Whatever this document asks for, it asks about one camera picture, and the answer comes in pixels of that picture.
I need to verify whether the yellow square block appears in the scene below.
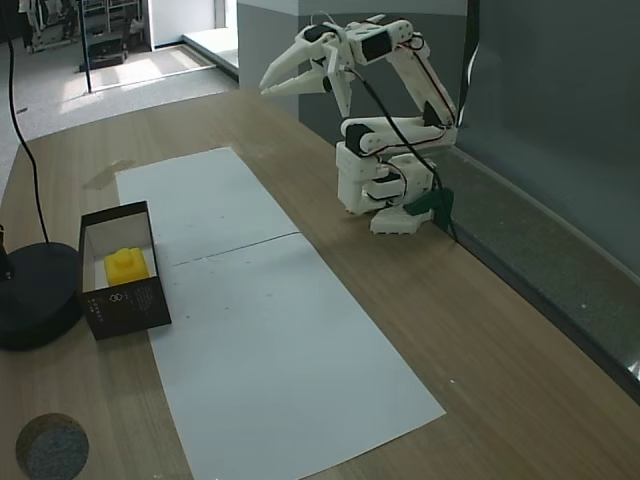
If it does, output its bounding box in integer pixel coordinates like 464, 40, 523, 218
103, 247, 152, 290

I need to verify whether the brown cardboard box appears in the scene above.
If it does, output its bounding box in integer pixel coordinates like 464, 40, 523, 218
78, 200, 174, 342

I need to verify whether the white paper sheet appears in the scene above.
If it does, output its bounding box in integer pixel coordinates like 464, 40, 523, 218
115, 145, 302, 264
149, 232, 448, 480

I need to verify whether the green table clamp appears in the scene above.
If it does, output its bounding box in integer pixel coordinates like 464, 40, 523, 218
403, 187, 459, 239

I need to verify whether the black crate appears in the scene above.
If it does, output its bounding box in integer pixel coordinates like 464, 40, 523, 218
86, 33, 130, 70

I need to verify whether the black metal pole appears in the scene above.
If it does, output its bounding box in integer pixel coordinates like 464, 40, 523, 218
76, 0, 95, 95

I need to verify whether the clear tape patch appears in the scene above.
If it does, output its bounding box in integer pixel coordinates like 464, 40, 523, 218
81, 158, 137, 192

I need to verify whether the person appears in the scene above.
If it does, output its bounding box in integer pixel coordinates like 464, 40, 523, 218
16, 0, 39, 55

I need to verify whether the black round stand base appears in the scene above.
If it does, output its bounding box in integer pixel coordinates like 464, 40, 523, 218
0, 224, 85, 352

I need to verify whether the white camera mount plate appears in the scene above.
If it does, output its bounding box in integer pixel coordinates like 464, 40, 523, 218
323, 43, 355, 119

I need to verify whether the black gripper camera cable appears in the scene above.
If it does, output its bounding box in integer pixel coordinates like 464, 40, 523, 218
348, 68, 444, 194

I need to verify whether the black hanging wall cable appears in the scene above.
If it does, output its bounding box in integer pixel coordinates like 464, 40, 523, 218
456, 0, 482, 132

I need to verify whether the thin black stand cable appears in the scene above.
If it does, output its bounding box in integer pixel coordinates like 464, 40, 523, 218
3, 0, 52, 246

